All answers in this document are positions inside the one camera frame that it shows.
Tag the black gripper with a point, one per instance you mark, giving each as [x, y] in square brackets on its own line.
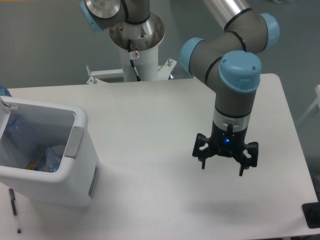
[230, 146]

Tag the crushed clear plastic bottle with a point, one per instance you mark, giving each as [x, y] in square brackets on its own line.
[20, 141]

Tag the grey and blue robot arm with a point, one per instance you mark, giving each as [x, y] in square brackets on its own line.
[228, 65]

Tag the white open trash can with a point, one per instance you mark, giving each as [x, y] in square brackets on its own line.
[58, 124]

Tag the black device at table edge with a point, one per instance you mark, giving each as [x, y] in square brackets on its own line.
[311, 213]

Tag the colourful snack wrapper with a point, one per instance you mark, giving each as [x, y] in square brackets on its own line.
[38, 160]

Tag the black pen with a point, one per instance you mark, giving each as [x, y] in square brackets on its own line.
[14, 210]

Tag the blue object at left edge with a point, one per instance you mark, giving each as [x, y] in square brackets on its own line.
[4, 91]

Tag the white frame at right edge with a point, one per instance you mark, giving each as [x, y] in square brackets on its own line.
[312, 110]

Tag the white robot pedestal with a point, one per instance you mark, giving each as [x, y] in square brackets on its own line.
[138, 46]

